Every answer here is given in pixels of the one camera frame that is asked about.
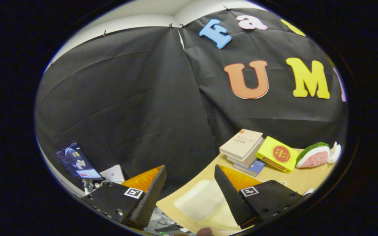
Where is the white paper sheet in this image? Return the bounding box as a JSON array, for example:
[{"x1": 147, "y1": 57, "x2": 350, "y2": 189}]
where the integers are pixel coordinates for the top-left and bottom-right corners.
[{"x1": 99, "y1": 165, "x2": 126, "y2": 184}]

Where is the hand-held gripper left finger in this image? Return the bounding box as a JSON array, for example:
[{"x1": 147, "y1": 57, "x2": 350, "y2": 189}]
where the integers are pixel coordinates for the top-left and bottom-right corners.
[{"x1": 81, "y1": 165, "x2": 167, "y2": 230}]

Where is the blue book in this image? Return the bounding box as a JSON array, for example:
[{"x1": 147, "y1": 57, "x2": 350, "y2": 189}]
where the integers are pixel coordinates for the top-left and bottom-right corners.
[{"x1": 233, "y1": 158, "x2": 267, "y2": 177}]

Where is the watermelon slice plush toy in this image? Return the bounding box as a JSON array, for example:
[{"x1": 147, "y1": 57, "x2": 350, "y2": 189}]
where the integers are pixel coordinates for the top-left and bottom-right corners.
[{"x1": 295, "y1": 142, "x2": 331, "y2": 168}]

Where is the cream storage box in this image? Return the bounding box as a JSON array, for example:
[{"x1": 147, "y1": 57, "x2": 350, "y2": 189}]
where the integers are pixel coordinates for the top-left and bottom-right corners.
[{"x1": 174, "y1": 179, "x2": 242, "y2": 230}]

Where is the computer screen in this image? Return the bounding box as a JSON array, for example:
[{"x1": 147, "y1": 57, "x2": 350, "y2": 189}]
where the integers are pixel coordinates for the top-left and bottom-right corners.
[{"x1": 56, "y1": 142, "x2": 105, "y2": 180}]

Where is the tan book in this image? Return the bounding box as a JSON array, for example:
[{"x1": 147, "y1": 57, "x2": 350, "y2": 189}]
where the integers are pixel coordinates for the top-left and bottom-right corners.
[{"x1": 227, "y1": 139, "x2": 265, "y2": 168}]

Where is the yellow box red label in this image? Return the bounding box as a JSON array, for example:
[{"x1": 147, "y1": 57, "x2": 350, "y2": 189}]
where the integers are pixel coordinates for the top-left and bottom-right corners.
[{"x1": 256, "y1": 136, "x2": 299, "y2": 174}]

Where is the white plush toy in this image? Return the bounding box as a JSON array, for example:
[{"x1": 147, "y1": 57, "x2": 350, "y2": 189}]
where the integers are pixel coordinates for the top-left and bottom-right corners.
[{"x1": 327, "y1": 141, "x2": 342, "y2": 164}]

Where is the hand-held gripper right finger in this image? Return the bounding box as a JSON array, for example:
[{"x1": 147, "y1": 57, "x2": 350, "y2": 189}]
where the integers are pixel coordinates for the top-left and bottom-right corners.
[{"x1": 214, "y1": 164, "x2": 305, "y2": 230}]

